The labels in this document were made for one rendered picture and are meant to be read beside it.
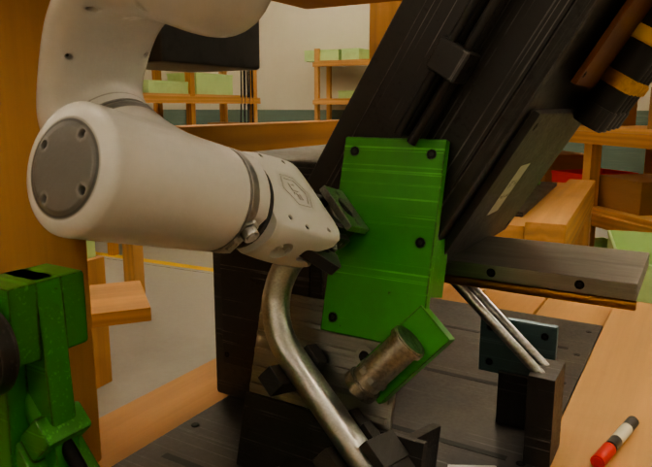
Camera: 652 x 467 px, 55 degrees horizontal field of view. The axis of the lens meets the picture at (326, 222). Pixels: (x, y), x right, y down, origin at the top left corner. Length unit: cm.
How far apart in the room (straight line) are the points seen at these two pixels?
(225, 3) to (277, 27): 1091
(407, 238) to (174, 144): 30
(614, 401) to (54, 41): 83
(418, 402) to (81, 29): 66
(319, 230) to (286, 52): 1060
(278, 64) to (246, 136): 1008
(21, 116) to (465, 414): 65
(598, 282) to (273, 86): 1064
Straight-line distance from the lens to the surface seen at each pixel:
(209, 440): 83
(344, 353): 68
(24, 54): 72
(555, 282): 71
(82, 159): 39
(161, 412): 95
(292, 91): 1103
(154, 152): 40
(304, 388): 65
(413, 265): 63
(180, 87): 652
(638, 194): 376
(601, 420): 93
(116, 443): 89
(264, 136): 115
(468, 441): 83
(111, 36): 45
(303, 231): 52
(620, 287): 71
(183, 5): 35
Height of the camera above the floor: 130
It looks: 10 degrees down
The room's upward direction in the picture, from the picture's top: straight up
